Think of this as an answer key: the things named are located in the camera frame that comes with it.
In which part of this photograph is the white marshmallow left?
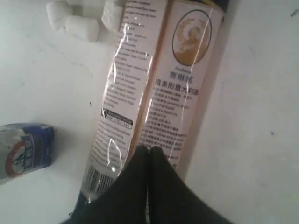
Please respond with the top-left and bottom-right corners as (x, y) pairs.
(46, 0), (73, 30)

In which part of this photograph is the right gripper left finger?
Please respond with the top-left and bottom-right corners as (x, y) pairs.
(63, 145), (149, 224)

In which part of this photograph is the white marshmallow right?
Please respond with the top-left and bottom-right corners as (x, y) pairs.
(101, 0), (126, 33)

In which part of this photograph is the white marshmallow middle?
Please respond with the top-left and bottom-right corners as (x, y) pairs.
(65, 15), (99, 42)

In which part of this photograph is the white marshmallow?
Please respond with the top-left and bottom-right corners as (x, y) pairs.
(101, 0), (126, 33)
(65, 15), (99, 42)
(46, 0), (73, 30)

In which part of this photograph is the long noodle package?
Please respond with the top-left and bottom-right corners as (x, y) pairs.
(78, 0), (228, 205)

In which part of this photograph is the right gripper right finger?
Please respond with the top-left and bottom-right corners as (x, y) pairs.
(148, 147), (231, 224)

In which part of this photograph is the white blue milk carton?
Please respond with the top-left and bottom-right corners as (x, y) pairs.
(0, 123), (55, 185)

